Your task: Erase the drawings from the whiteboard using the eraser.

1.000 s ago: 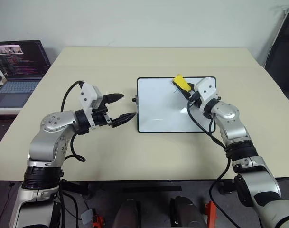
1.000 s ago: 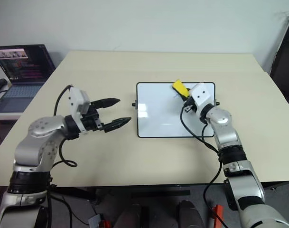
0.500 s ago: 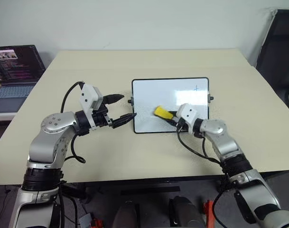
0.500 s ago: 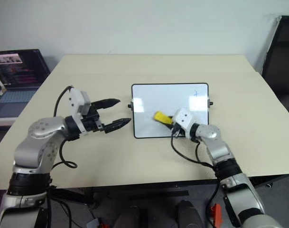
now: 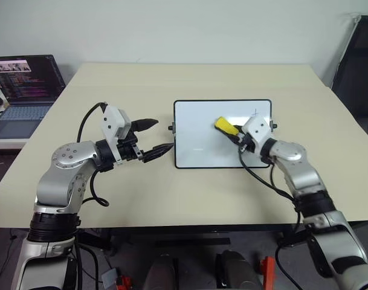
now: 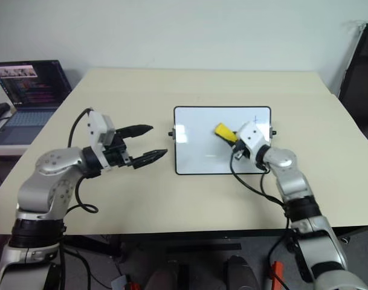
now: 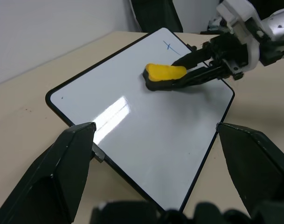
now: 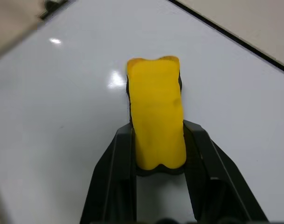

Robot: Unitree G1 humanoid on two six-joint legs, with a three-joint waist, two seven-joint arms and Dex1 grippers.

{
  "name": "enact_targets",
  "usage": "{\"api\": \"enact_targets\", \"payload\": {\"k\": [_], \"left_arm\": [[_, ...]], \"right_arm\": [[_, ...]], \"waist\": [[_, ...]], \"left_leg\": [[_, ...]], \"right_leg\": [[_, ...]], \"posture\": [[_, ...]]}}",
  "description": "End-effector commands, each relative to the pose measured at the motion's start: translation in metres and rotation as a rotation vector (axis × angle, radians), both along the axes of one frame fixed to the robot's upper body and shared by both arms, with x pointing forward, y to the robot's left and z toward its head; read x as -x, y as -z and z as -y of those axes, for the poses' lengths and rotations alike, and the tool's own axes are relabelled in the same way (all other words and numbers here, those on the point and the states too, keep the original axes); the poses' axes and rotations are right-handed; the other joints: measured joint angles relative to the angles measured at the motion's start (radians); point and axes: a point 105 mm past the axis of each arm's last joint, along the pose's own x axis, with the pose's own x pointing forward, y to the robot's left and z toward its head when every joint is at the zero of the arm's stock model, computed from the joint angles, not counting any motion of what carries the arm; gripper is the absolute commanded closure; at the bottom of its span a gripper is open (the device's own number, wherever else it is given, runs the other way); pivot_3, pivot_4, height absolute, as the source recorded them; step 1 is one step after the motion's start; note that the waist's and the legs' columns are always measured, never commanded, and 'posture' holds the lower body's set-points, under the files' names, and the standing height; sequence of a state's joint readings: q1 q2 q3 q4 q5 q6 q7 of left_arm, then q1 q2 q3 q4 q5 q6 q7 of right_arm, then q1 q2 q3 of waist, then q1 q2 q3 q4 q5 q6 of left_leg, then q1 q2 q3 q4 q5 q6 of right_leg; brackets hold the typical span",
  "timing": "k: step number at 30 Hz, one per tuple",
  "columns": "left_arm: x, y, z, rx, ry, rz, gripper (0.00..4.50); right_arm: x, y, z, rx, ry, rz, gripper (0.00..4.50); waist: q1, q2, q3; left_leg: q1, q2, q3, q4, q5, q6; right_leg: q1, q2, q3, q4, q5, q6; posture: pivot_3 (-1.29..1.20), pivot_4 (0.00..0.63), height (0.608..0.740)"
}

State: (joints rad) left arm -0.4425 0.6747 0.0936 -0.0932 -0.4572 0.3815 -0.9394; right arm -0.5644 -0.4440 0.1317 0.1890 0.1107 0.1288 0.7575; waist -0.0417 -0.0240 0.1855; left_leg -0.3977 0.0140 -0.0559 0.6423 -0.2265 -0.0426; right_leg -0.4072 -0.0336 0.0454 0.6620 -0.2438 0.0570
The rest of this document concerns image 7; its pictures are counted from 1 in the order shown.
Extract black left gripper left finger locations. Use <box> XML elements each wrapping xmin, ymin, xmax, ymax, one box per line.
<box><xmin>0</xmin><ymin>121</ymin><xmax>97</xmax><ymax>224</ymax></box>

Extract black chair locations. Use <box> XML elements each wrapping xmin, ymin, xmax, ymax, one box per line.
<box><xmin>129</xmin><ymin>0</ymin><xmax>184</xmax><ymax>34</ymax></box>

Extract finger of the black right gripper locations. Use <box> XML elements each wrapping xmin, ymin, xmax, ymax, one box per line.
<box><xmin>171</xmin><ymin>47</ymin><xmax>214</xmax><ymax>70</ymax></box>
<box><xmin>173</xmin><ymin>65</ymin><xmax>227</xmax><ymax>88</ymax></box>

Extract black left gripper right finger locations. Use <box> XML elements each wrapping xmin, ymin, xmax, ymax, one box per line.
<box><xmin>215</xmin><ymin>122</ymin><xmax>284</xmax><ymax>218</ymax></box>

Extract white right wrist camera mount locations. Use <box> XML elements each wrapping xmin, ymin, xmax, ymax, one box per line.
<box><xmin>207</xmin><ymin>0</ymin><xmax>264</xmax><ymax>71</ymax></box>

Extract yellow and black eraser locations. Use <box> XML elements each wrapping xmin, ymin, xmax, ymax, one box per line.
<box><xmin>141</xmin><ymin>63</ymin><xmax>188</xmax><ymax>92</ymax></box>

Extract black-framed whiteboard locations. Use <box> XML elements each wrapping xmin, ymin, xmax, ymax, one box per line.
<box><xmin>45</xmin><ymin>27</ymin><xmax>236</xmax><ymax>212</ymax></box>

